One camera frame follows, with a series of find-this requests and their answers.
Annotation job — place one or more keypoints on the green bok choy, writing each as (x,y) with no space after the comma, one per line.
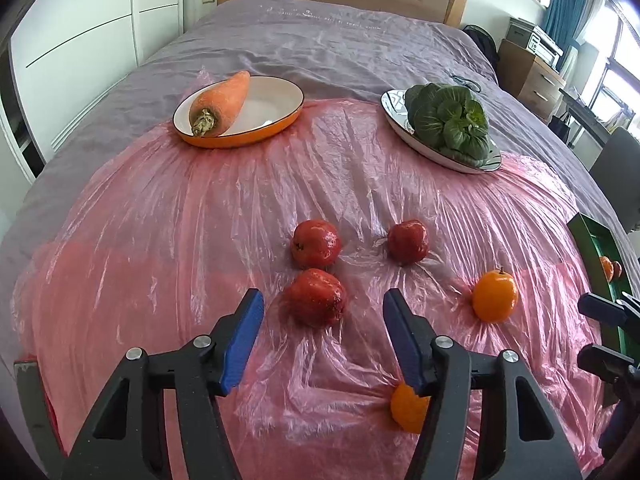
(448,119)

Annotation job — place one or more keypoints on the teal curtain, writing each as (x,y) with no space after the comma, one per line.
(561,22)

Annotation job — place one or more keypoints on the purple grey bedspread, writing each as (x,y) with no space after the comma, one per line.
(331,52)

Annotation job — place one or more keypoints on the large red apple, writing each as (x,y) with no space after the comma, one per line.
(618,270)

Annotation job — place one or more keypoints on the green tray box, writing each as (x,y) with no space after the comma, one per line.
(593,242)

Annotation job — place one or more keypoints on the wooden nightstand drawers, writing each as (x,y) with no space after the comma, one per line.
(529,79)

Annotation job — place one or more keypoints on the small red apple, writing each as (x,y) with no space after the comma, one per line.
(407,242)
(315,244)
(316,298)

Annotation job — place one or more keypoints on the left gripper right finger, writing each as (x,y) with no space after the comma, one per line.
(411,337)

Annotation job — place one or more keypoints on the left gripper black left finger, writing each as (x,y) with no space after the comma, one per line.
(234,338)

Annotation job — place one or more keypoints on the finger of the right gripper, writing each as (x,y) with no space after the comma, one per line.
(607,364)
(622,312)

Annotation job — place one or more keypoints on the orange rimmed oval dish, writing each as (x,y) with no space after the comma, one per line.
(272,104)

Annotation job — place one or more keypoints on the white oval plate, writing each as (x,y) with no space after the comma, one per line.
(393,105)

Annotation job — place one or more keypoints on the small red apple front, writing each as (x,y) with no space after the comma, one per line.
(316,298)

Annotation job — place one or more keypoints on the carrot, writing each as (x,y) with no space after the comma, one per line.
(214,111)

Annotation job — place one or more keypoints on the white wardrobe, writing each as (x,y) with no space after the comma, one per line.
(64,56)

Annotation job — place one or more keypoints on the black backpack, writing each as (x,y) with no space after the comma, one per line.
(487,47)

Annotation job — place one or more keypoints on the dark chair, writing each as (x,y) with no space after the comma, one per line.
(617,173)

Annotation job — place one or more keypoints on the small red apple back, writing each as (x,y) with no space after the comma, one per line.
(407,242)

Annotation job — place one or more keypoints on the pink plastic sheet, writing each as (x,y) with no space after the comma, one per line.
(322,219)

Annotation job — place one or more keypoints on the large orange with stem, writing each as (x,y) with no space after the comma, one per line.
(495,296)

